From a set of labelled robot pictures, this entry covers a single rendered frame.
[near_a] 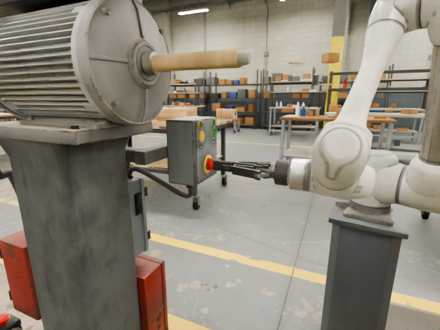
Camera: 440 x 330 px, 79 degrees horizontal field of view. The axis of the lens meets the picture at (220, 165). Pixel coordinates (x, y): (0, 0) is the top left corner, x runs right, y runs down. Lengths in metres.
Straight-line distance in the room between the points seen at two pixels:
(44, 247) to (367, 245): 1.11
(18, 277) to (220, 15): 12.50
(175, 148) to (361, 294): 0.98
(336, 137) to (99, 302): 0.72
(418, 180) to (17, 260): 1.28
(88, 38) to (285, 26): 11.56
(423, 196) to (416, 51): 10.73
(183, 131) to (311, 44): 11.04
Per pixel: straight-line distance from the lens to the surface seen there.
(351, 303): 1.40
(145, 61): 0.58
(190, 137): 0.78
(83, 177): 0.71
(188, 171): 0.80
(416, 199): 1.18
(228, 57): 0.50
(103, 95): 0.55
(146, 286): 0.98
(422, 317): 2.03
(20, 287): 1.02
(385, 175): 1.19
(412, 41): 11.80
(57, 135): 0.63
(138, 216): 0.93
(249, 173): 0.76
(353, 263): 1.29
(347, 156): 0.55
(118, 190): 0.79
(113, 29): 0.57
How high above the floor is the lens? 1.18
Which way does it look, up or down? 14 degrees down
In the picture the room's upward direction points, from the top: straight up
